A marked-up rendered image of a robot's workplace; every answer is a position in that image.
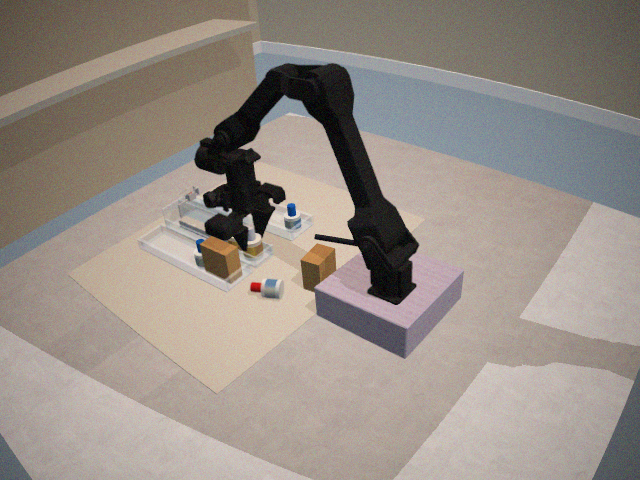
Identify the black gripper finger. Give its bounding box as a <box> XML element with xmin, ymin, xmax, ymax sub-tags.
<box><xmin>251</xmin><ymin>205</ymin><xmax>275</xmax><ymax>239</ymax></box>
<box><xmin>233</xmin><ymin>225</ymin><xmax>249</xmax><ymax>251</ymax></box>

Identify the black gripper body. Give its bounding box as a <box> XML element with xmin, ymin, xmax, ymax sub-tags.
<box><xmin>204</xmin><ymin>177</ymin><xmax>286</xmax><ymax>241</ymax></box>

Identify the brown rectangular block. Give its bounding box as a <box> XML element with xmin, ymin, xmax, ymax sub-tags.
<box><xmin>301</xmin><ymin>243</ymin><xmax>336</xmax><ymax>293</ymax></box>

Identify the grey jar with blue lid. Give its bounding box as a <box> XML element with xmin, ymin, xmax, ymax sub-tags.
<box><xmin>284</xmin><ymin>203</ymin><xmax>301</xmax><ymax>229</ymax></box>
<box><xmin>194</xmin><ymin>239</ymin><xmax>205</xmax><ymax>269</ymax></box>

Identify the white bottle with red cap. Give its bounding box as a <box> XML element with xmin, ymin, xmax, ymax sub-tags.
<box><xmin>251</xmin><ymin>279</ymin><xmax>284</xmax><ymax>300</ymax></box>

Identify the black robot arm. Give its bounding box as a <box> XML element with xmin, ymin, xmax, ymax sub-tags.
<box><xmin>194</xmin><ymin>63</ymin><xmax>419</xmax><ymax>305</ymax></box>

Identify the black flat bar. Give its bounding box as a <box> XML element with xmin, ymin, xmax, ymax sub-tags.
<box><xmin>315</xmin><ymin>234</ymin><xmax>358</xmax><ymax>246</ymax></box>

